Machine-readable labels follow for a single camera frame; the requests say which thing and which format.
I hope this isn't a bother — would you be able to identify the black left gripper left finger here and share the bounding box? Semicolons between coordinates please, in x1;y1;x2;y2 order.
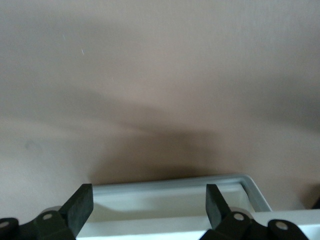
0;183;94;240

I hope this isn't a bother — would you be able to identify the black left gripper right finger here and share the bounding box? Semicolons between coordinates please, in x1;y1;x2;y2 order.
199;184;311;240

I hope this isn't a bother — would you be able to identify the white drawer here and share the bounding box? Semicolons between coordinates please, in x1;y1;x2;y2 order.
74;174;320;240

